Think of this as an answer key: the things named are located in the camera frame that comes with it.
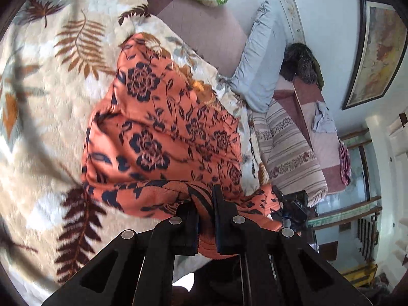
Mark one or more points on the pink striped sofa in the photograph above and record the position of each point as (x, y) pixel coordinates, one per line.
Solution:
(322, 153)

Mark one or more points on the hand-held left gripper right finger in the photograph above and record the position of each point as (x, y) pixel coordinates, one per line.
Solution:
(224, 229)

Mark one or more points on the striped floral quilt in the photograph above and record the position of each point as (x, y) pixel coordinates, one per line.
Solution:
(287, 146)

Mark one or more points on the wooden stair handrail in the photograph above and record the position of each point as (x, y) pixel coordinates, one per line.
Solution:
(347, 215)

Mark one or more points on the leaf print blanket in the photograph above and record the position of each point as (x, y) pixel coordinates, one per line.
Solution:
(47, 102)

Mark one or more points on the large framed picture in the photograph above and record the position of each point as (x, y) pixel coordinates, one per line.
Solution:
(376, 51)

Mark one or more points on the maroon patterned cloth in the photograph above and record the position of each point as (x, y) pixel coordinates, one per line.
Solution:
(344, 162)

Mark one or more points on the grey garment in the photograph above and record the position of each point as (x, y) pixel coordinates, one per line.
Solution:
(323, 121)

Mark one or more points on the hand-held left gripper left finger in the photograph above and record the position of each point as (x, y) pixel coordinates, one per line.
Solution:
(188, 229)

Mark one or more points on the white door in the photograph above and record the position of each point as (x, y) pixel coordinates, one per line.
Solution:
(395, 181)

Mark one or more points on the orange floral shirt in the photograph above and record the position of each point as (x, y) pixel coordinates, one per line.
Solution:
(159, 127)

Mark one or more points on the pink bed sheet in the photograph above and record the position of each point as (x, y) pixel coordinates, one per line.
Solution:
(204, 28)

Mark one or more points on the grey-blue pillow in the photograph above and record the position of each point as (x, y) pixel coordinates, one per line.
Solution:
(261, 63)

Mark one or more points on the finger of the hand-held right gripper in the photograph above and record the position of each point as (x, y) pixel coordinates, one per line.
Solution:
(279, 197)

